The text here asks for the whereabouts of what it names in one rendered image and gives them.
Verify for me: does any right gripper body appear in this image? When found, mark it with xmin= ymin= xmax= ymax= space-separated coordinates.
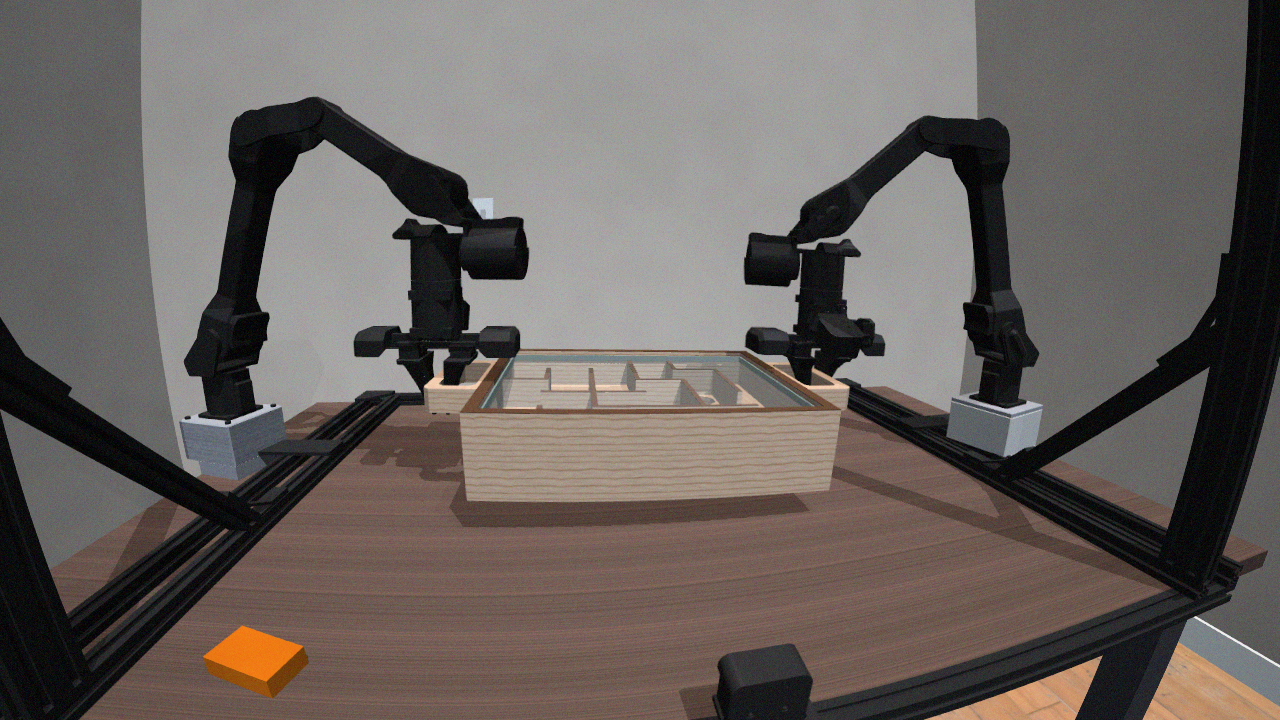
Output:
xmin=745 ymin=288 xmax=884 ymax=357

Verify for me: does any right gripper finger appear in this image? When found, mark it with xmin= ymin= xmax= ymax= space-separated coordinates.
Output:
xmin=783 ymin=352 xmax=817 ymax=386
xmin=814 ymin=350 xmax=852 ymax=377

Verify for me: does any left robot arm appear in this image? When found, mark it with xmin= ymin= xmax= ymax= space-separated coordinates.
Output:
xmin=184 ymin=97 xmax=529 ymax=421

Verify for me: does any orange rectangular block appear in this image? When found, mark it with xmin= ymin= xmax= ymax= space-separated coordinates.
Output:
xmin=204 ymin=626 xmax=308 ymax=698

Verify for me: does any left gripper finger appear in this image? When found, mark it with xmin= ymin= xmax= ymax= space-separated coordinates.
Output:
xmin=443 ymin=351 xmax=477 ymax=386
xmin=396 ymin=351 xmax=434 ymax=397

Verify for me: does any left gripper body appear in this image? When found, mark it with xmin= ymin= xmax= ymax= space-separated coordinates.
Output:
xmin=353 ymin=279 xmax=520 ymax=359

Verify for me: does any wooden maze board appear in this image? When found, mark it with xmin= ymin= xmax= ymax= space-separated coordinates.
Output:
xmin=422 ymin=348 xmax=850 ymax=502

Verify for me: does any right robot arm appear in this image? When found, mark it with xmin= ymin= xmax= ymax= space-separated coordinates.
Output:
xmin=744 ymin=115 xmax=1039 ymax=409

